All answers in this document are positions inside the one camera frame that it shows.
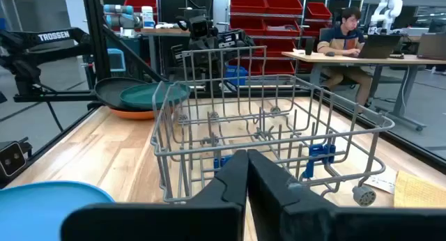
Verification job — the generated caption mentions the grey wire dish rack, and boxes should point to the grey wire dish rack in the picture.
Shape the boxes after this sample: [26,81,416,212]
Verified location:
[150,45,397,207]

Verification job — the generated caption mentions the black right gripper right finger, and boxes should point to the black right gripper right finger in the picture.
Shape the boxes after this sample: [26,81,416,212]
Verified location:
[247,149,446,241]

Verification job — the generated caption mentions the small orange plate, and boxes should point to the small orange plate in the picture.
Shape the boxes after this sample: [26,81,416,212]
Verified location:
[109,107,156,121]

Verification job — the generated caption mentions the wooden workbench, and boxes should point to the wooden workbench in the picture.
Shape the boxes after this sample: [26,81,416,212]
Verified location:
[141,27,191,75]

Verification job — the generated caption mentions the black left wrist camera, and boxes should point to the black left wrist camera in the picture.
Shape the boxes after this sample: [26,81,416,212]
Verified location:
[189,16,210,39]

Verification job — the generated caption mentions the metal wire shelf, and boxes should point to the metal wire shelf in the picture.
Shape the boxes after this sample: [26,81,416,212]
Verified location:
[228,0,365,78]

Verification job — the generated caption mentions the light blue box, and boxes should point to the light blue box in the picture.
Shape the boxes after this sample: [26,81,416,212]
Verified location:
[107,48,127,73]

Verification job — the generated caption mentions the white paper sheet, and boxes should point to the white paper sheet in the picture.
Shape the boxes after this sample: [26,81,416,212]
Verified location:
[364,166,399,195]

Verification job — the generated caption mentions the small black plate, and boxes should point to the small black plate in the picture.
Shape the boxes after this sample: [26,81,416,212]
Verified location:
[94,77,155,112]

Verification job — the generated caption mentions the yellow cloth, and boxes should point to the yellow cloth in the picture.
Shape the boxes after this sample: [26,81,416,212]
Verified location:
[393,170,446,209]

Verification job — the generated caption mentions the wooden office desk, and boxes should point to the wooden office desk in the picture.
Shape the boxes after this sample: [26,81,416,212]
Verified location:
[281,51,446,132]

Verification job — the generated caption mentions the large blue plate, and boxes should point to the large blue plate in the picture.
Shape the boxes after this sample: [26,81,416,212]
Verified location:
[0,180,116,241]

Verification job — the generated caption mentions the grey laptop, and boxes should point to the grey laptop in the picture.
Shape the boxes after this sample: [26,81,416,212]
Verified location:
[417,31,446,60]

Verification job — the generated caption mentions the white bottle blue label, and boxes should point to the white bottle blue label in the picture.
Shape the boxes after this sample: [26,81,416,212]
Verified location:
[141,6,156,29]

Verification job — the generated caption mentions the red storage bin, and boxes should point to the red storage bin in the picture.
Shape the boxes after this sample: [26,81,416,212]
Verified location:
[259,38,298,58]
[229,0,268,15]
[123,0,158,24]
[261,59,298,77]
[305,1,332,21]
[229,16,268,36]
[264,20,301,38]
[263,0,304,16]
[302,21,330,38]

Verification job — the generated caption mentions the person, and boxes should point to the person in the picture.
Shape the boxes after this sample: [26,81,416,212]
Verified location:
[316,6,374,115]

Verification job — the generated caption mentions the small teal plate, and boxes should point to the small teal plate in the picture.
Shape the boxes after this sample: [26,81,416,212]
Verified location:
[119,81,191,111]

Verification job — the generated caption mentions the blue plastic box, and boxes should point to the blue plastic box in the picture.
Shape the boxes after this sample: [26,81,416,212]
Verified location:
[224,65,249,87]

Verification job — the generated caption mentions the black laptop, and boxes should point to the black laptop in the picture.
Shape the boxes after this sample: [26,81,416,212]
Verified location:
[357,33,402,60]

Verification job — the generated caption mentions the black table-level camera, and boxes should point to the black table-level camera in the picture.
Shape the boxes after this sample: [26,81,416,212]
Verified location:
[0,138,33,183]

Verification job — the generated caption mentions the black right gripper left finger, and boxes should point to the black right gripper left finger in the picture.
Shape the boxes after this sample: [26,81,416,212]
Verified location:
[61,149,249,241]

